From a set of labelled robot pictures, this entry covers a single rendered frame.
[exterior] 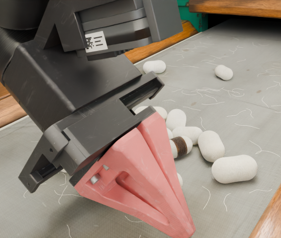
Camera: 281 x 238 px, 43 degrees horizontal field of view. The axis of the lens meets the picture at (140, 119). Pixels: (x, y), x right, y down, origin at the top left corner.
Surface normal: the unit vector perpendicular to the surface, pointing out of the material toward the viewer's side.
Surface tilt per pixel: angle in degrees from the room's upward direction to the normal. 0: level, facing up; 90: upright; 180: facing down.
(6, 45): 66
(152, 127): 61
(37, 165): 130
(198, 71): 0
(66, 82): 40
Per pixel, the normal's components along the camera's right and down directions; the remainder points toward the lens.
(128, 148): 0.68, -0.23
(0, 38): -0.23, 0.04
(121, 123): 0.48, -0.54
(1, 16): -0.09, 0.88
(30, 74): -0.58, 0.40
